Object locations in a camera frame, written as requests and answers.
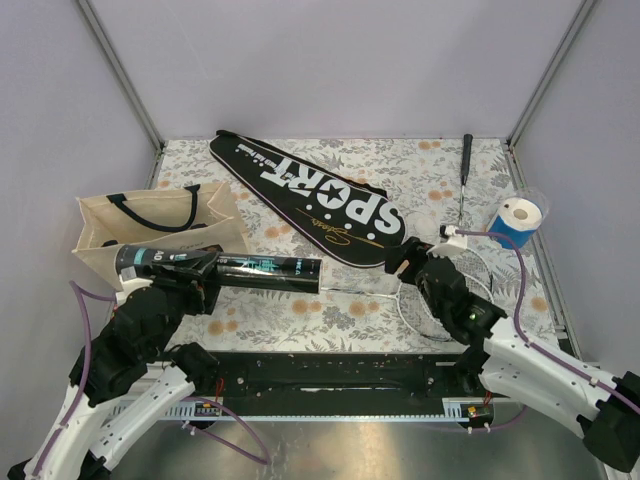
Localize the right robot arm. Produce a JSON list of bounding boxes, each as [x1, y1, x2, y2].
[[384, 237, 639, 473]]

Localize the black sport racket cover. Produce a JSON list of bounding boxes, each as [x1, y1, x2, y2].
[[209, 130, 406, 268]]

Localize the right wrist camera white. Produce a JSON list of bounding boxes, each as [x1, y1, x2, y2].
[[429, 225, 468, 257]]

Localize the blue wrapped toilet paper roll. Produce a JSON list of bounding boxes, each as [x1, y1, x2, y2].
[[488, 197, 544, 249]]

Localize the beige canvas tote bag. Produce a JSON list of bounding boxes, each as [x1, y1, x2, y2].
[[73, 182, 249, 290]]

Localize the white racket black handle right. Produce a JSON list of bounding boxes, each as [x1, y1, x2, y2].
[[455, 133, 494, 301]]

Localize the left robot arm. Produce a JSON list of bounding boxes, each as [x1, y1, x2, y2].
[[7, 245, 220, 479]]

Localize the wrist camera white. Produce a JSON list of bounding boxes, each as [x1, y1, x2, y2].
[[429, 225, 468, 257], [116, 266, 152, 306]]

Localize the floral table mat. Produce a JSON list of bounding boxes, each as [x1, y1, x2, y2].
[[155, 139, 566, 353]]

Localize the black shuttlecock tube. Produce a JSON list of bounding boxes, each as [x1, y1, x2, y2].
[[114, 245, 322, 294]]

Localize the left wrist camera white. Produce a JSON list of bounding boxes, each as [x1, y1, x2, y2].
[[116, 266, 152, 306]]

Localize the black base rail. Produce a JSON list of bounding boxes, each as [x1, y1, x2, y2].
[[197, 352, 485, 405]]

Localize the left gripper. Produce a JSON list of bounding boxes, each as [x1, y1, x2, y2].
[[149, 251, 226, 357]]

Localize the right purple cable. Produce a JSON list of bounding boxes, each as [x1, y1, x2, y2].
[[462, 229, 640, 431]]

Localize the white slotted cable duct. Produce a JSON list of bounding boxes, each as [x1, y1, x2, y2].
[[109, 399, 496, 421]]

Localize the white racket black handle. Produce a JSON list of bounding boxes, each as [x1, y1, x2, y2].
[[320, 282, 453, 343], [455, 133, 494, 301]]

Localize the white racket black handle front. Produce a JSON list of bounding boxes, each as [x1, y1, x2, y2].
[[320, 282, 453, 343]]

